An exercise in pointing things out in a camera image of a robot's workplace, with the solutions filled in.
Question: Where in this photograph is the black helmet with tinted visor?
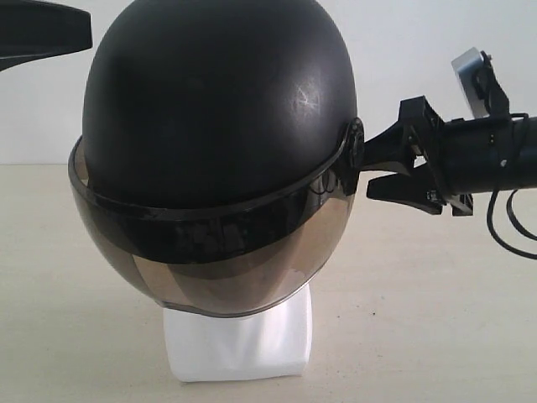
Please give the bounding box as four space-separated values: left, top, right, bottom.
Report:
68 1 364 318

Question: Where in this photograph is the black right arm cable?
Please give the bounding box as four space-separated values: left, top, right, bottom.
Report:
486 184 537 257

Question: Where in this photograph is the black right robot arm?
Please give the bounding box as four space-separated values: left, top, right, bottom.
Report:
362 97 536 217

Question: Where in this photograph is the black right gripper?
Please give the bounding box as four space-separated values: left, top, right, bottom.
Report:
362 97 510 217

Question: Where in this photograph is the white mannequin head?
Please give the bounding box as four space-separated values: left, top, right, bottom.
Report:
163 285 313 383

